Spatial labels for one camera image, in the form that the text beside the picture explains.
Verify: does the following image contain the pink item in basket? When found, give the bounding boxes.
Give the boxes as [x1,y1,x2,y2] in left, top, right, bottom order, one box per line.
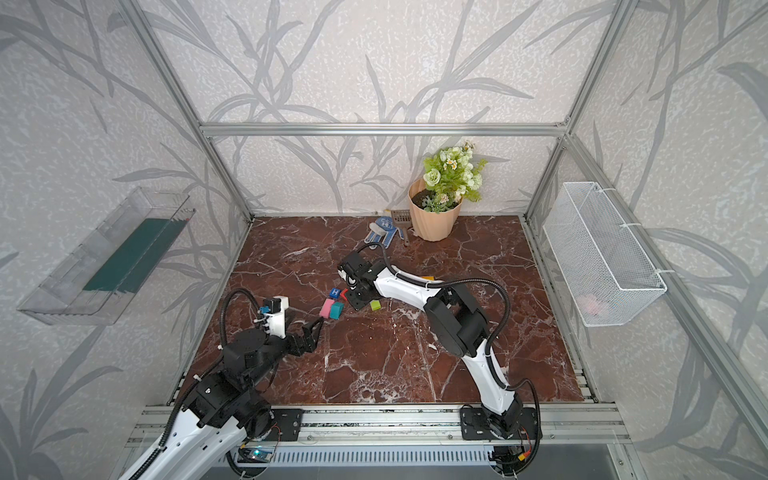
[576,294,607,317]

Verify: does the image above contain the beige flower pot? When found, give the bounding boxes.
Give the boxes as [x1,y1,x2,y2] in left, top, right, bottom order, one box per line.
[408,179,462,242]

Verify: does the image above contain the green mat in tray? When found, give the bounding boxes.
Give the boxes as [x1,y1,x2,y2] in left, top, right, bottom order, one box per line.
[83,218,188,294]

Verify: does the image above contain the green white artificial flowers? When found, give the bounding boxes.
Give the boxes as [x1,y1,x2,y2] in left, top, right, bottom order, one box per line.
[415,141,487,213]

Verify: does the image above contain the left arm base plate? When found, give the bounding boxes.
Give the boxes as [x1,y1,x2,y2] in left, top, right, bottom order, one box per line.
[264,408,304,442]

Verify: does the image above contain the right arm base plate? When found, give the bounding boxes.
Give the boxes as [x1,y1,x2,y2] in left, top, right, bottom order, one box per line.
[459,404,541,441]

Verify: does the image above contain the pink block upright left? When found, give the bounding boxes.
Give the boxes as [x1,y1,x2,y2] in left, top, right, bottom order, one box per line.
[319,298,335,319]

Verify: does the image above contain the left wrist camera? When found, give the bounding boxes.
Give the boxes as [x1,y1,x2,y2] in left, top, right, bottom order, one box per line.
[260,296,290,338]

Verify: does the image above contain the blue white garden glove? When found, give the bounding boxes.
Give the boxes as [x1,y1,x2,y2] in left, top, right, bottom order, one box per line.
[364,216,401,248]

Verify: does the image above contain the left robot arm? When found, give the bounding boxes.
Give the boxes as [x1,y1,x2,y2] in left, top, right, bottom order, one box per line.
[122,288,325,479]

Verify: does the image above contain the right connector wires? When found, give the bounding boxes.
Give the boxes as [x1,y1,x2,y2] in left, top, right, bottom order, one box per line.
[488,445,535,475]

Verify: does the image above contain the clear plastic wall tray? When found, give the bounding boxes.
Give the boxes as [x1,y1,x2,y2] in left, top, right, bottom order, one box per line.
[18,187,195,326]

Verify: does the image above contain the left controller board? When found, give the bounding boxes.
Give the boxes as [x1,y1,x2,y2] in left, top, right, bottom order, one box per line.
[237,445,276,465]

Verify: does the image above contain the white wire mesh basket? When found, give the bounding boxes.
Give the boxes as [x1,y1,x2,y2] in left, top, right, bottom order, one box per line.
[543,182,667,327]

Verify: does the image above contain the teal block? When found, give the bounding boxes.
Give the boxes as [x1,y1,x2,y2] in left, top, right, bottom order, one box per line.
[329,302,344,320]

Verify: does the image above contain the small brown rake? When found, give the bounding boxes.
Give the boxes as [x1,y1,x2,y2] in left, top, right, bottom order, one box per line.
[390,209,412,247]

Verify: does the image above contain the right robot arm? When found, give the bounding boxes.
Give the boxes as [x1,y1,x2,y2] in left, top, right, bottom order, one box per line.
[337,251,532,439]

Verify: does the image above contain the aluminium frame crossbar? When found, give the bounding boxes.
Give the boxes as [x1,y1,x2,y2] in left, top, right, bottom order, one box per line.
[200,122,566,137]

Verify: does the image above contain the aluminium front rail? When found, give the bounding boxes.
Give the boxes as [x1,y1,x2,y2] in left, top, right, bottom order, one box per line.
[124,403,632,448]

